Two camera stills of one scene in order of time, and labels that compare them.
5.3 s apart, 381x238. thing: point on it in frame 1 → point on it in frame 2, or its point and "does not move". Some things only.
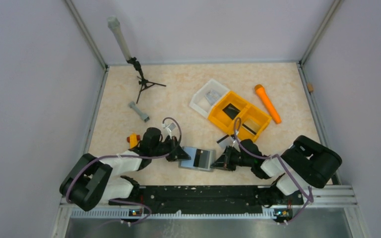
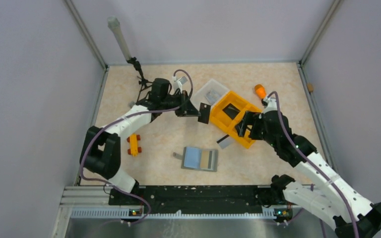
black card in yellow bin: (231, 111) does not move
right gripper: (224, 161) → (250, 118)
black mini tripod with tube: (113, 22) does not move
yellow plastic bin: (226, 107) does not move
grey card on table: (225, 142) does not move
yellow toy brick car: (133, 140) does not move
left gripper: (177, 153) → (186, 107)
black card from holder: (201, 158) → (205, 109)
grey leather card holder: (188, 164) does not move
